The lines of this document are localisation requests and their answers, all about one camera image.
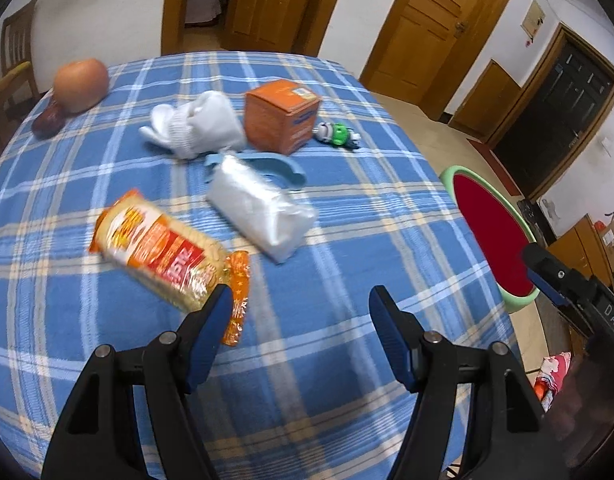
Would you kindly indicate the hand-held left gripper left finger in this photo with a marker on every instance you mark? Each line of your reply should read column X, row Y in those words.
column 214, row 340

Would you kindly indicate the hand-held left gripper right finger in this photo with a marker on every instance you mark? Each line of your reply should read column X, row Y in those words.
column 394, row 345

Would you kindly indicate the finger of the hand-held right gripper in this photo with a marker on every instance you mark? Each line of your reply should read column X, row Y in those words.
column 549, row 280

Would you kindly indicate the red basin with green rim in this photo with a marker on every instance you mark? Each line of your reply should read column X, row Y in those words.
column 492, row 235

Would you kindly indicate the orange noodle packet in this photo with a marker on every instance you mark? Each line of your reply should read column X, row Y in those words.
column 162, row 250

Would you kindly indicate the green toy figure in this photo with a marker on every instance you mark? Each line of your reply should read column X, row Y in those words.
column 339, row 135

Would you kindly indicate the orange cardboard box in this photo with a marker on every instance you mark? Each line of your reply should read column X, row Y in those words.
column 272, row 120

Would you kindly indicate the wooden cabinet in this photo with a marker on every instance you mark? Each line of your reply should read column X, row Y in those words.
column 582, row 240

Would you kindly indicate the dark shoe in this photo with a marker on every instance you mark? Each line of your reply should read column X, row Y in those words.
column 529, row 215

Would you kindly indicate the red printed cloth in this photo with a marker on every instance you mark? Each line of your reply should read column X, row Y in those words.
column 552, row 375

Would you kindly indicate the blue plaid tablecloth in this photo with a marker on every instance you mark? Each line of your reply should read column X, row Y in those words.
column 337, row 240

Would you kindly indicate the red doormat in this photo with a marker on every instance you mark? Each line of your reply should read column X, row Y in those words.
column 489, row 155

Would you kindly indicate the clear-wrapped white tissue pack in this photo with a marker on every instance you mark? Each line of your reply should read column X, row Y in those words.
column 257, row 205

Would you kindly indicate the black metal door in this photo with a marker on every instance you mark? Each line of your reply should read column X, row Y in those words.
column 557, row 115

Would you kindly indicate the light blue plastic hook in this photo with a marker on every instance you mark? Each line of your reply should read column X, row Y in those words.
column 283, row 165

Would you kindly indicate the white sock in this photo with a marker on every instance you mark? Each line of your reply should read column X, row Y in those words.
column 207, row 120

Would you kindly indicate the panelled wooden door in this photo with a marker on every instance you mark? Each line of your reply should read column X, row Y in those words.
column 427, row 35
column 272, row 5

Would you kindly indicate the dark red date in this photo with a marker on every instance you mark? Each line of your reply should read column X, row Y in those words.
column 48, row 121

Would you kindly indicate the orange round fruit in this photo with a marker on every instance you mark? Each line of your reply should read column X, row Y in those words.
column 82, row 85

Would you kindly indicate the bed with pink cover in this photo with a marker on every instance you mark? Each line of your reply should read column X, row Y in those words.
column 202, row 7

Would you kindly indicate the yellow seat cushion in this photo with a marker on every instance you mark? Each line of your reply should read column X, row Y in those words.
column 12, row 74

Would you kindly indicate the wooden chair with cushion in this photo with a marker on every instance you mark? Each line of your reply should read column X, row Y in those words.
column 17, row 30

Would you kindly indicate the white wall switch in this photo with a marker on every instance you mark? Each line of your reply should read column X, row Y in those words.
column 606, row 146

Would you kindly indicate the wooden wall panel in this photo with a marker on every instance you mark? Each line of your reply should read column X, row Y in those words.
column 487, row 100

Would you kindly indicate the wooden door frame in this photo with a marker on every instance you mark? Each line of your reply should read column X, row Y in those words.
column 484, row 25
column 174, row 5
column 594, row 56

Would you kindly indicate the beige wall panel box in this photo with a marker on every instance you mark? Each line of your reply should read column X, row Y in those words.
column 533, row 20

